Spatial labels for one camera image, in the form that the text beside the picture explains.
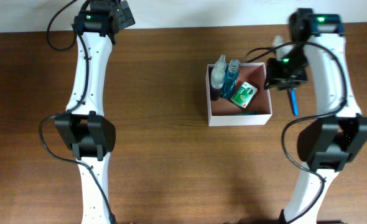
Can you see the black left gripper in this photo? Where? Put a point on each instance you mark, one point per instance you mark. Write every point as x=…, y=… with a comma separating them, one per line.
x=126, y=15

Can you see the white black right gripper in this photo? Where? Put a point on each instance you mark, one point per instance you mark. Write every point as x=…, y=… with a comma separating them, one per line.
x=287, y=83

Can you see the blue disposable razor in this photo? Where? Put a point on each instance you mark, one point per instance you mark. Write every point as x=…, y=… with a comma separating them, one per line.
x=293, y=102

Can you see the green white soap bar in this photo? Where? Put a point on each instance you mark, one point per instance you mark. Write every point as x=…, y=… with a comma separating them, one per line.
x=244, y=95

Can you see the blue mouthwash bottle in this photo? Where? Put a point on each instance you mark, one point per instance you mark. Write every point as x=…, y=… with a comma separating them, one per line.
x=231, y=76

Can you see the clear bottle purple liquid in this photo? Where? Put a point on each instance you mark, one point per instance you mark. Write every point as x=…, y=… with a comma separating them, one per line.
x=217, y=78

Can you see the green red toothpaste tube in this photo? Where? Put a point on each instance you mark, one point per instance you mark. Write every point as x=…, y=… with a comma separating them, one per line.
x=251, y=113

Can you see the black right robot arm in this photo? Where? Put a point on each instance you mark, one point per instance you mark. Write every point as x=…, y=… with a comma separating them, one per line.
x=338, y=130

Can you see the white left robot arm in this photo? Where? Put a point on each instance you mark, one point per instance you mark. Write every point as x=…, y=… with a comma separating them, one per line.
x=82, y=126

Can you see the white cardboard box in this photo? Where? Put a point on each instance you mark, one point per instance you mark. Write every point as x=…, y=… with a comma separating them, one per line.
x=221, y=111

